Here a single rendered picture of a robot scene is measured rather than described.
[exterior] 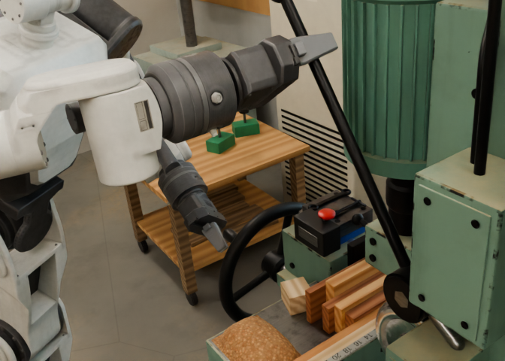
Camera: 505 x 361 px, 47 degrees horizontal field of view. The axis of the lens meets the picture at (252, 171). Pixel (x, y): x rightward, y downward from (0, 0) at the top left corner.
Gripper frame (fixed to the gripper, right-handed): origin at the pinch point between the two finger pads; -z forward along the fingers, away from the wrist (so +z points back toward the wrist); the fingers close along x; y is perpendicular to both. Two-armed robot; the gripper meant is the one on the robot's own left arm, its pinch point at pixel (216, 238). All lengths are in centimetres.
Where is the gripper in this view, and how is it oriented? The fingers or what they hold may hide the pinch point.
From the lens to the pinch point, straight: 121.4
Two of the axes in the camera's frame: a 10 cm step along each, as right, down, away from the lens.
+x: -3.8, -2.3, -9.0
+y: 7.6, -6.3, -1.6
